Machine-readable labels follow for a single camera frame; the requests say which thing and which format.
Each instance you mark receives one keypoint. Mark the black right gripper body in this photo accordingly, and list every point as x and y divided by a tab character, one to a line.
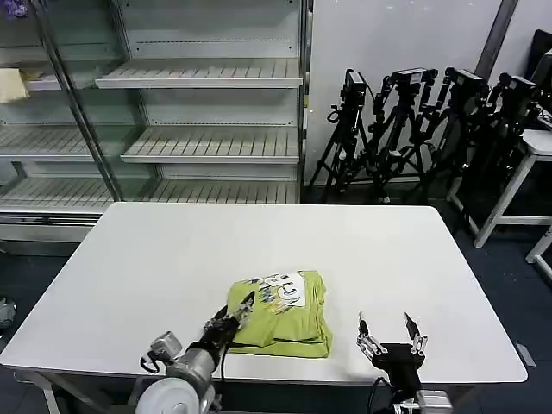
401	366

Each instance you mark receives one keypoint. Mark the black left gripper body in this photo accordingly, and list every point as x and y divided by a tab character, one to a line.
220	331

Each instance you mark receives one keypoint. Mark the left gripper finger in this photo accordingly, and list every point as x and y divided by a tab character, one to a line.
220	315
243	311

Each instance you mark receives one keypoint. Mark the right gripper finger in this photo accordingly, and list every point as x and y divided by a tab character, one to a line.
417	340
366	343

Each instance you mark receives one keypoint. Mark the lime green t-shirt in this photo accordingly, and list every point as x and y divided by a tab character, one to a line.
293	328

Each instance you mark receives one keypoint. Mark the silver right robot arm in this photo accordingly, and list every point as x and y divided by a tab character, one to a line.
427	403

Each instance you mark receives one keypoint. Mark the small metal floor plate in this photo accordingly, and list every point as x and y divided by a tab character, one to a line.
525	354

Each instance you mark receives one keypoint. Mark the open grey shelf cabinet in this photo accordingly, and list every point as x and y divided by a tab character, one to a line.
207	142

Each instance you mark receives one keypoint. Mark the grey work table leg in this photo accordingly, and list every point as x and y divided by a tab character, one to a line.
49	397

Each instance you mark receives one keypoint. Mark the grey bundle on floor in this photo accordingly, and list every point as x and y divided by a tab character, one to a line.
5	317

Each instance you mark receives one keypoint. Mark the small white side table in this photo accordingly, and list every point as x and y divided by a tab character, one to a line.
537	142

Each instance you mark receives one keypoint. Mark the glass-fronted metal shelf cabinet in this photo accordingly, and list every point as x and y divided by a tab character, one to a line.
64	142

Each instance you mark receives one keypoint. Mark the black monitor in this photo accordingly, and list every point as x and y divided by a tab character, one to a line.
543	60

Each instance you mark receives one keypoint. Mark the beige cardboard box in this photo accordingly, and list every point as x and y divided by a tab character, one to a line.
13	86

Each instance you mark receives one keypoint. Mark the purple packet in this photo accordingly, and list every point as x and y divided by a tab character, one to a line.
15	8

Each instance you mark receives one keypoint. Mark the white table leg frame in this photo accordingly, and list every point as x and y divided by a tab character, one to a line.
544	248

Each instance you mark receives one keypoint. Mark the black tripod with camera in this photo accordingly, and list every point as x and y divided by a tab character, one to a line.
457	125
351	129
506	125
403	125

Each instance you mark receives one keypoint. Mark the grey slanted wall pipe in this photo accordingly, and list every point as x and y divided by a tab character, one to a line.
496	39

